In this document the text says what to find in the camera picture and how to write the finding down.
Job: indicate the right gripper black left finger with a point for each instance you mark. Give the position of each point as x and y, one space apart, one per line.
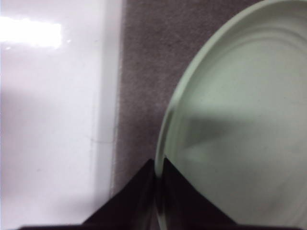
129 206

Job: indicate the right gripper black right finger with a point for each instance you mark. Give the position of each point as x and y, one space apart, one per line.
187 206

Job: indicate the green round plate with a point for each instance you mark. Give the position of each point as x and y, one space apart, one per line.
251 107

